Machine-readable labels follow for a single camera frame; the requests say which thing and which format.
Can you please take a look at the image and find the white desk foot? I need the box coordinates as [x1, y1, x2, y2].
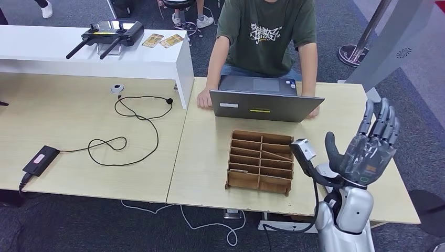
[258, 220, 319, 234]

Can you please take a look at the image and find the black round base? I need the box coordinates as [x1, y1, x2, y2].
[408, 189, 445, 239]

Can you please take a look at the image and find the brown cardboard slot organizer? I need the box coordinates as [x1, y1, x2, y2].
[225, 130, 295, 197]

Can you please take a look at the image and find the black equipment case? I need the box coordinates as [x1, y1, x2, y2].
[107, 0, 136, 19]

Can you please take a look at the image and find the metal wire controller stand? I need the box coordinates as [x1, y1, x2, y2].
[97, 43, 122, 56]

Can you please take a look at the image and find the thin black cable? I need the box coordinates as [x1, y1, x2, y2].
[57, 94, 174, 167]

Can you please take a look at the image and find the black power cord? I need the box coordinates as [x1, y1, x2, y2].
[18, 173, 34, 195]

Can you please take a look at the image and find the grey kiosk stand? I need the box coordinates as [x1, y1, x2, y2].
[338, 0, 445, 104]

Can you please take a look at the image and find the black stool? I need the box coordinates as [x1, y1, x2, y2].
[163, 0, 204, 37]

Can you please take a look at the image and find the white desk shelf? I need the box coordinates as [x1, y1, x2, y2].
[0, 24, 195, 110]

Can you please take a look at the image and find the yellow printed ID card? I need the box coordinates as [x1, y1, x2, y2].
[159, 34, 185, 49]

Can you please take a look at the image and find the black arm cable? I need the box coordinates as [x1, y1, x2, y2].
[262, 181, 321, 252]

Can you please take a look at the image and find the person's right hand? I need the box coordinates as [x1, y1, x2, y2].
[196, 87, 214, 109]

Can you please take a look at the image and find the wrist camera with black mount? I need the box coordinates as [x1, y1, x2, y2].
[290, 138, 343, 188]

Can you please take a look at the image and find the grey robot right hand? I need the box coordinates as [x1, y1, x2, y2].
[324, 97, 401, 187]

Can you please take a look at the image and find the pale grey card reader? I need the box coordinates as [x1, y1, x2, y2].
[315, 162, 340, 194]

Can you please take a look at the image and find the white cable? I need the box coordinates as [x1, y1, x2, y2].
[121, 201, 247, 247]

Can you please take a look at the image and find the black power adapter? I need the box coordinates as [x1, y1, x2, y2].
[22, 145, 60, 177]

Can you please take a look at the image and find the black remote controller with antennas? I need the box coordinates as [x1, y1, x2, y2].
[66, 19, 145, 60]

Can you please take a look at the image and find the chrome stanchion post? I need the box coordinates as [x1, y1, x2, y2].
[337, 0, 395, 67]

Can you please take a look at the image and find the person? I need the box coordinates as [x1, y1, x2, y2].
[34, 0, 54, 19]
[158, 0, 215, 29]
[196, 0, 321, 120]

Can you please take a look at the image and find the grey laptop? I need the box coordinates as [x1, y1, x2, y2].
[209, 75, 326, 123]

